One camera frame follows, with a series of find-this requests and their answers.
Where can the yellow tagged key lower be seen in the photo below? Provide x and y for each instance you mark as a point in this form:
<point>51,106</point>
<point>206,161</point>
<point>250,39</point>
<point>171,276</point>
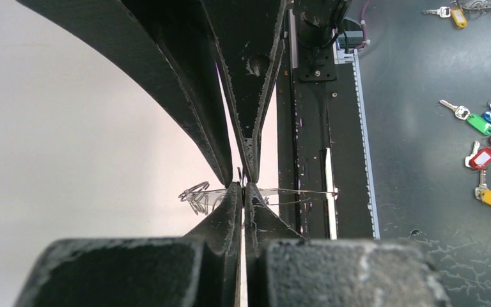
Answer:
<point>482,192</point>

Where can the white slotted cable duct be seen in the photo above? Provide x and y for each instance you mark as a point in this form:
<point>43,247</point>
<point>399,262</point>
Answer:
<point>356,206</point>

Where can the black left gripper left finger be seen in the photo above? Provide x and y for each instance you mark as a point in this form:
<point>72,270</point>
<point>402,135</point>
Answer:
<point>200,268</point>

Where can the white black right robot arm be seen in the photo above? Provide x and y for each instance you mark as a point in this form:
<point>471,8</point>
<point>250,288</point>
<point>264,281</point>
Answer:
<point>210,65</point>

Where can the red tagged key lower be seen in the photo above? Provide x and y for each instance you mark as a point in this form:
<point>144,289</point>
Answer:
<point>479,158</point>

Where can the green tagged key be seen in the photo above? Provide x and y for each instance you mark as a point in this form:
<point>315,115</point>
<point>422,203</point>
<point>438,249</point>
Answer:
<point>472,119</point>

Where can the yellow tagged key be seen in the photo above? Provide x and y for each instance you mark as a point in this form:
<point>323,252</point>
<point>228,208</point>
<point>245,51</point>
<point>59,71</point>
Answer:
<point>454,13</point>
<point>482,192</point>

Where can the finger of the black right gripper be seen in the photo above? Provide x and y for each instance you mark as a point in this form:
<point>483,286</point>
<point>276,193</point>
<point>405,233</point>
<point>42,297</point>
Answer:
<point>248,51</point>
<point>164,47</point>

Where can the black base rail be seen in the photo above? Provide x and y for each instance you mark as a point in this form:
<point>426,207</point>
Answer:
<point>304,88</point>

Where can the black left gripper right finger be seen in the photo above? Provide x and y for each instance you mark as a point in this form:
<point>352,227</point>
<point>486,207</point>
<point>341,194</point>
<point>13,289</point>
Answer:
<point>285,269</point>

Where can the metal oval keyring plate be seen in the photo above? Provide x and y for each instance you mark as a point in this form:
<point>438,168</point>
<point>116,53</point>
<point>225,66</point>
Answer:
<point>203,200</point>

